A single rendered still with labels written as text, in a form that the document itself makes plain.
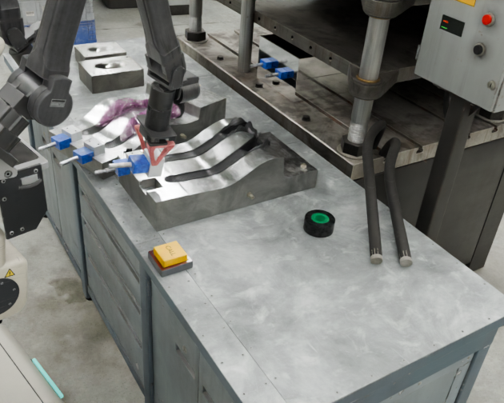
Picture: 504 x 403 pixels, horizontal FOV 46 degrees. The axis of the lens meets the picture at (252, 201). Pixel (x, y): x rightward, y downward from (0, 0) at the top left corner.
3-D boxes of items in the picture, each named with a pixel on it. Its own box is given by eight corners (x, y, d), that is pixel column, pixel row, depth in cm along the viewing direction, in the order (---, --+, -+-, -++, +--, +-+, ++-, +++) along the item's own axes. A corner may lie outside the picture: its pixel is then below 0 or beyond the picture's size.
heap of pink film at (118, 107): (127, 144, 175) (126, 120, 171) (90, 123, 184) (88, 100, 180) (191, 119, 192) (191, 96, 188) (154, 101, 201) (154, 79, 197)
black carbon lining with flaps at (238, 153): (168, 192, 154) (168, 160, 149) (143, 163, 165) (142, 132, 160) (280, 164, 170) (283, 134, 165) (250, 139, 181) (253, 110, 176)
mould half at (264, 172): (156, 232, 151) (155, 187, 143) (118, 182, 169) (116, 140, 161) (315, 187, 174) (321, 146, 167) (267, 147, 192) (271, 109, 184)
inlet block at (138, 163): (110, 181, 143) (114, 163, 140) (104, 169, 146) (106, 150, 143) (161, 176, 150) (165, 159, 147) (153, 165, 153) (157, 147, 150)
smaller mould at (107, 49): (86, 71, 233) (84, 57, 229) (75, 60, 241) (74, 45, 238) (127, 65, 240) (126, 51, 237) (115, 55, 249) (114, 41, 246)
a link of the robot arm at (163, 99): (146, 78, 135) (163, 90, 132) (169, 73, 140) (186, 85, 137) (142, 105, 139) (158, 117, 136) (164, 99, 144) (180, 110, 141)
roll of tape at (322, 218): (318, 241, 152) (320, 230, 150) (297, 226, 157) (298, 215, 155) (339, 231, 157) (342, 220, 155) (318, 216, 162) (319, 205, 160)
